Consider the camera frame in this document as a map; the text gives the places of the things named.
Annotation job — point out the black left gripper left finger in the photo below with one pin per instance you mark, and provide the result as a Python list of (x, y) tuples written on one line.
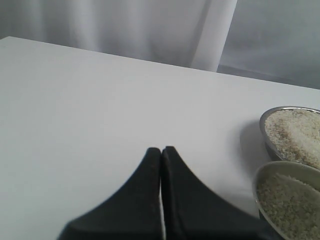
[(131, 213)]

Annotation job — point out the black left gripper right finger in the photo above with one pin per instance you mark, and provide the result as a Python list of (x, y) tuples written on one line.
[(193, 212)]

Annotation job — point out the white bowl of rice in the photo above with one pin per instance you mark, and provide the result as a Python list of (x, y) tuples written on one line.
[(287, 195)]

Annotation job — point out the steel plate of rice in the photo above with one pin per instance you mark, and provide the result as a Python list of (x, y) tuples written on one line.
[(292, 133)]

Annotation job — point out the white backdrop curtain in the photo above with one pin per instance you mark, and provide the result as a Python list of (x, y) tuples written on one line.
[(273, 40)]

